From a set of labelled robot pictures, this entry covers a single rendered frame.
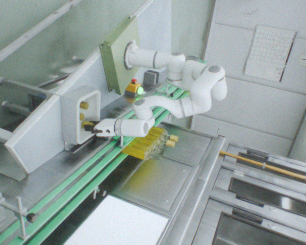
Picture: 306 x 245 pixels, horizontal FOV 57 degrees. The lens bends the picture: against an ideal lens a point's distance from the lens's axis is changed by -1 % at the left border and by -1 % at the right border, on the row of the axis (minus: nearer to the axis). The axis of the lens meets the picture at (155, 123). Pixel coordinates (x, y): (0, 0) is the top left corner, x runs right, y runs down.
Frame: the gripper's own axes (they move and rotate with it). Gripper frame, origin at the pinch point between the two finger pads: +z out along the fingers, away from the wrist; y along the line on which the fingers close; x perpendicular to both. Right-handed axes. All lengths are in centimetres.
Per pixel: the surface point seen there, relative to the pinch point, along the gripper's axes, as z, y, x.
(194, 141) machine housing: -25, 74, -44
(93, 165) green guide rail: -3.4, -9.1, -15.3
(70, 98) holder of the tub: 0.3, -8.4, 16.3
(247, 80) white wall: -4, 605, -150
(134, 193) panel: -16.3, 0.5, -36.1
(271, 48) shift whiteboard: -57, 606, -75
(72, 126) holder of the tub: 2.7, -8.7, 3.4
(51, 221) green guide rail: -3.2, -38.8, -21.8
